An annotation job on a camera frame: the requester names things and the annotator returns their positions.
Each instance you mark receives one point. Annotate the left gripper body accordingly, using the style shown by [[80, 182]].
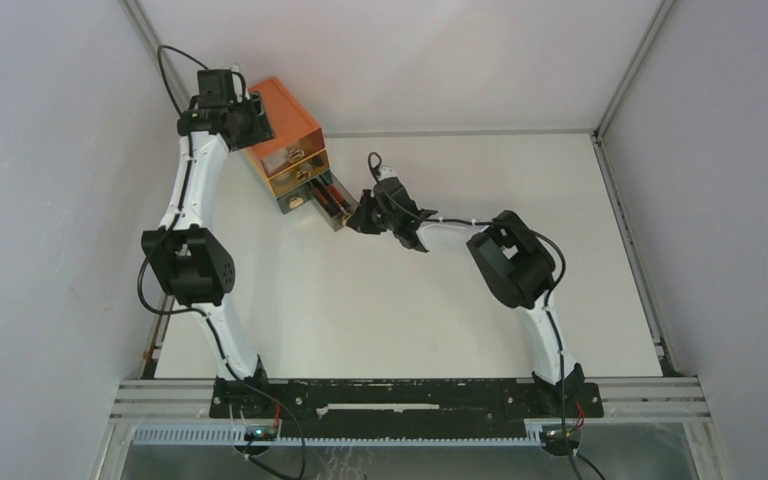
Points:
[[254, 124]]

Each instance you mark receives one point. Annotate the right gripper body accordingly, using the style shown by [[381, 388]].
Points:
[[372, 220]]

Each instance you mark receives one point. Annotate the red lipstick silver end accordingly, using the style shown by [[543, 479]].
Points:
[[338, 197]]

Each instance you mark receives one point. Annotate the orange yellow blue drawer box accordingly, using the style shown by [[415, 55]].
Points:
[[297, 159]]

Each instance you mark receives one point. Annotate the black powder brush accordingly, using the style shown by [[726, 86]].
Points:
[[324, 201]]

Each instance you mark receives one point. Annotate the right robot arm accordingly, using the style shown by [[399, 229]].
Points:
[[520, 267]]

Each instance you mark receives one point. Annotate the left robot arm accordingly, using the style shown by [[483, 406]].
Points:
[[187, 259]]

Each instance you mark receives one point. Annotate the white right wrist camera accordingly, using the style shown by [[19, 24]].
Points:
[[387, 177]]

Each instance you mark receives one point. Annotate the aluminium frame rail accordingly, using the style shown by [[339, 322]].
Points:
[[160, 54]]

